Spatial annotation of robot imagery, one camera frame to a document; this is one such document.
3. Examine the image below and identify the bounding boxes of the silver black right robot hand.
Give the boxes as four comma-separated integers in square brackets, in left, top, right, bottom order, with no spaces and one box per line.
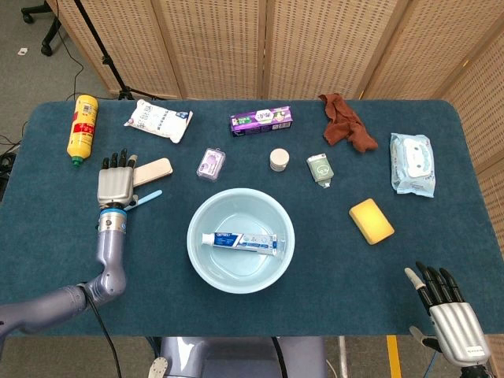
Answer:
[404,261,492,367]

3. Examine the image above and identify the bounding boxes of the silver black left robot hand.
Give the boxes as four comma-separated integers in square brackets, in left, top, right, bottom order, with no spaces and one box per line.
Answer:
[96,148,139,209]

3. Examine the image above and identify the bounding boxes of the pink beige toothbrush case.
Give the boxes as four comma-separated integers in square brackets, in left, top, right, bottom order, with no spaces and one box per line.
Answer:
[132,157,174,187]

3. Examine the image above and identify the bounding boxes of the clear purple floss box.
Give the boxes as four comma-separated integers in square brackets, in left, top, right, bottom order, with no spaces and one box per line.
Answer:
[196,147,227,183]

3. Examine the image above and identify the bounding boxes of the blue white toothpaste tube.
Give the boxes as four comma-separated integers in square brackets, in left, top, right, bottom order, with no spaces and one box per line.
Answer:
[202,231,279,257]

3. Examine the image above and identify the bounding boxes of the light blue plastic basin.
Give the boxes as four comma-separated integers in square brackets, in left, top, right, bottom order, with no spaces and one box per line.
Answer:
[186,187,296,295]

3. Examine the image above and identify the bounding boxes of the light blue toothbrush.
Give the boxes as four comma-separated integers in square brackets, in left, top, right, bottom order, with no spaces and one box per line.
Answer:
[124,189,163,210]

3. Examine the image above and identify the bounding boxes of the yellow bottle with red label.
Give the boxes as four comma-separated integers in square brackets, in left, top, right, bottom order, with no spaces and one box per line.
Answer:
[66,94,99,169]

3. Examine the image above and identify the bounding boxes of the yellow floor tape strip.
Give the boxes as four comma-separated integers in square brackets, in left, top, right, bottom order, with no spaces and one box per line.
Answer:
[386,335,402,378]

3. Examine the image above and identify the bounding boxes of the white plastic pouch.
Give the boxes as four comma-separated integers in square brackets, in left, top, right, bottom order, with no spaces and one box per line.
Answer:
[124,98,195,144]

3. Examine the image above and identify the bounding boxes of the metal table leg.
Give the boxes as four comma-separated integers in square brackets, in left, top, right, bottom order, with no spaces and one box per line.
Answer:
[338,336,350,378]

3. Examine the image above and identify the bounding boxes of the black tripod stand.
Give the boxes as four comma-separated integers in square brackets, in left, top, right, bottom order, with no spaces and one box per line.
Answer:
[72,0,158,102]

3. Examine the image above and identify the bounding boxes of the yellow sponge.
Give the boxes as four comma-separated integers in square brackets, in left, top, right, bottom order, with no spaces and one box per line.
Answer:
[348,198,395,246]

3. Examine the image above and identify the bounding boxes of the teal tablecloth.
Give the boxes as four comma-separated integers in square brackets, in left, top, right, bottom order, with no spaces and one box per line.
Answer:
[0,99,504,339]

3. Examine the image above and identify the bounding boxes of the purple toothpaste box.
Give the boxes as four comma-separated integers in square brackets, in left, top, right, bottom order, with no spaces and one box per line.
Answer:
[229,105,294,138]

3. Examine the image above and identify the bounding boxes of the black office chair base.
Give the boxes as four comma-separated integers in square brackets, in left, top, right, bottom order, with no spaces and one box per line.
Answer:
[21,0,62,57]

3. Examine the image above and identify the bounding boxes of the small white round jar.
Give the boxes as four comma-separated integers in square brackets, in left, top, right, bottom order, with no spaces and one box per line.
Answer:
[269,147,291,173]

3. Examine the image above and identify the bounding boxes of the light blue wet wipes pack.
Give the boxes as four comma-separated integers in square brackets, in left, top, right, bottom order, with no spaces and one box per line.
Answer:
[389,132,436,198]

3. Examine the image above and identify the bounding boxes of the green wrapped soap bar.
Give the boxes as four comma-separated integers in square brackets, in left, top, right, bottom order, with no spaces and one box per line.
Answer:
[306,153,335,190]

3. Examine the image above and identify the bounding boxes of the grey blue robot torso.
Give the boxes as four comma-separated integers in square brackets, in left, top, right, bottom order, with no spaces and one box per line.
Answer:
[149,336,328,378]

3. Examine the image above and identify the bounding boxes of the brown crumpled cloth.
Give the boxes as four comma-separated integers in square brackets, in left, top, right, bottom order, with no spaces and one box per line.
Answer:
[317,92,379,153]

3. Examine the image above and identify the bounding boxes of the black floor cable bundle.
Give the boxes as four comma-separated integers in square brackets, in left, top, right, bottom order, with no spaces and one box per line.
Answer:
[0,133,20,198]

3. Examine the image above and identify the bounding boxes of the thin black floor cable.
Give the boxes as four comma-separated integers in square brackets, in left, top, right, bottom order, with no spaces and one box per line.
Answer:
[54,0,86,102]

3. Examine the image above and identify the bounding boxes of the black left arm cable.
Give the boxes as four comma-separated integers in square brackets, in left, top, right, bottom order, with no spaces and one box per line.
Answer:
[83,291,124,378]

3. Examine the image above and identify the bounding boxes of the black torso cable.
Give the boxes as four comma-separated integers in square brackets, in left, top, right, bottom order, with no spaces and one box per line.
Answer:
[271,336,288,378]

